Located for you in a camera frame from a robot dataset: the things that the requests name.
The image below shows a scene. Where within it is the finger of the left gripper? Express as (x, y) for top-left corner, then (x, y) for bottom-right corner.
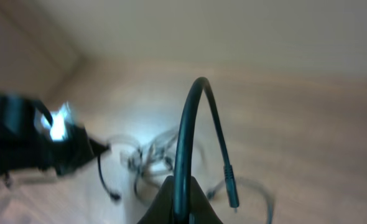
(54, 124), (111, 176)

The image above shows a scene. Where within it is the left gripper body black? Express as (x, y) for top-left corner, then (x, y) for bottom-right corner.
(0, 93), (62, 175)

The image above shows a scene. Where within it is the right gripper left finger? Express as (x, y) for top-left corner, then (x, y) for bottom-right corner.
(137, 175), (174, 224)

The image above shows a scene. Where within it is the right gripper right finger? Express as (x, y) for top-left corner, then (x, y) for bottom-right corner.
(189, 177), (223, 224)

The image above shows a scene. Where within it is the black USB cable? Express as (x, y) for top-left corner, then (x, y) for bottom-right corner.
(172, 77), (240, 224)
(108, 126), (274, 224)

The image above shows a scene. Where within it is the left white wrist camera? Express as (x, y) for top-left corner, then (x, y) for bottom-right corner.
(34, 102), (74, 142)

